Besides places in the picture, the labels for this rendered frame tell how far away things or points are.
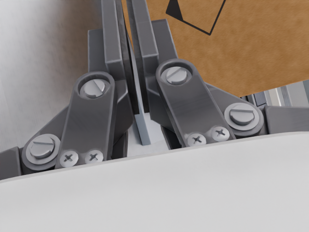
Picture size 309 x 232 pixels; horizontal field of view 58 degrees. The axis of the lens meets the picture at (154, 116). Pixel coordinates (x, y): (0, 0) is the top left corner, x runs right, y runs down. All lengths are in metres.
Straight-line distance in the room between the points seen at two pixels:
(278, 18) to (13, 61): 0.30
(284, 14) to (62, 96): 0.28
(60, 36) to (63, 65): 0.04
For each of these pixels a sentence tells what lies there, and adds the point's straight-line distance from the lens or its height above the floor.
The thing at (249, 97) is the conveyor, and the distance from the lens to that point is 0.78.
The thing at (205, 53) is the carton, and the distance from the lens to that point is 0.39.
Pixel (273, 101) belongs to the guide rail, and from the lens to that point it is 0.86.
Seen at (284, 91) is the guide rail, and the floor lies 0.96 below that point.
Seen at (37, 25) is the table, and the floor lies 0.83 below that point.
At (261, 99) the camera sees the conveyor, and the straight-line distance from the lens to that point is 0.84.
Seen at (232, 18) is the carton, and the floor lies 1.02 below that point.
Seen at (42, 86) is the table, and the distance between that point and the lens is 0.37.
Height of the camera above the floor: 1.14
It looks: 39 degrees down
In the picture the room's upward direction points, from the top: 75 degrees clockwise
